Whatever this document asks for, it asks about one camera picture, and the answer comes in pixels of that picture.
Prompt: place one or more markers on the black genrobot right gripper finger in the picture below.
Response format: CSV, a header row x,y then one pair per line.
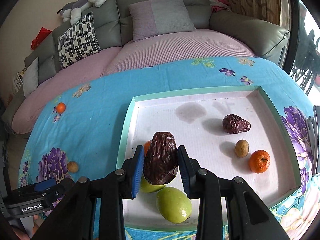
x,y
35,198

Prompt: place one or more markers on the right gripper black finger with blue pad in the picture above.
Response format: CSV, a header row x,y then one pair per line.
x,y
73,217
248,216

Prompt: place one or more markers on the brown longan fruit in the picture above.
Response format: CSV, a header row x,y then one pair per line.
x,y
72,167

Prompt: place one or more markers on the large orange with stem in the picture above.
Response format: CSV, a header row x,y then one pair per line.
x,y
259,161

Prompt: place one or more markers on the green guava fruit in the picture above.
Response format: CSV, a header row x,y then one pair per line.
x,y
173,205

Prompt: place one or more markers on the dark red wrinkled date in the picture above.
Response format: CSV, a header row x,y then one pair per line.
x,y
161,160

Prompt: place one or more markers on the person's left hand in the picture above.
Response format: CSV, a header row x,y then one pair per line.
x,y
24,236

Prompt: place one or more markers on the brown longan in tray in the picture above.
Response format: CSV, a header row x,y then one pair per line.
x,y
241,148

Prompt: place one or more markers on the green guava in tray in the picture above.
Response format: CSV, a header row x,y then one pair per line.
x,y
146,187

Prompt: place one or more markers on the blue floral tablecloth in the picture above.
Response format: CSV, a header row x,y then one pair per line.
x,y
89,130

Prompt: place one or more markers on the white tray with mint rim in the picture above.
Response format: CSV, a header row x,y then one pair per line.
x,y
194,117

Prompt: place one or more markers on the dark red date in tray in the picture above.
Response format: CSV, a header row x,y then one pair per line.
x,y
234,124

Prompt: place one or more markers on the small orange tangerine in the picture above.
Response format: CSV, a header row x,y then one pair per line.
x,y
60,108

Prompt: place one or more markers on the orange in tray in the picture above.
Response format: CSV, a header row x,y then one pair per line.
x,y
146,146

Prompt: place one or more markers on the smartphone on stand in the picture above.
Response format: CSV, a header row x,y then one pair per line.
x,y
313,132

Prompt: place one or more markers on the light grey cushion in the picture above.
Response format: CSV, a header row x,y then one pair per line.
x,y
30,78

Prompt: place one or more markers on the black white patterned cushion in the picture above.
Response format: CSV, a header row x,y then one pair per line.
x,y
78,42

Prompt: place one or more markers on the red bag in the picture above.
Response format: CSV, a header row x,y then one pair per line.
x,y
41,36

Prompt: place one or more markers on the pink sofa cover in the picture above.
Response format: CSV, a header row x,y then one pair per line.
x,y
22,113

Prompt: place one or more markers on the grey white plush toy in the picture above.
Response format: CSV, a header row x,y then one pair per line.
x,y
72,11

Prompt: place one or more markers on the pink red cloth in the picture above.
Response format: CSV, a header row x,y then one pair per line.
x,y
218,5

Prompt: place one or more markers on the purple grey cushion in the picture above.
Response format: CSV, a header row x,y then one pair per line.
x,y
158,17

